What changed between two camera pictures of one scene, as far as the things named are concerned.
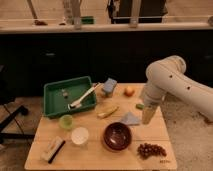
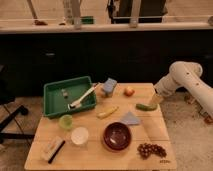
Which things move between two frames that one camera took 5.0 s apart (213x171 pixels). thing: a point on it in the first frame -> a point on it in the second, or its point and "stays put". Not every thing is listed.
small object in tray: [65, 94] stays put
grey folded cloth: [130, 119] stays put
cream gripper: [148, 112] -> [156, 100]
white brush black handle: [51, 151] stays put
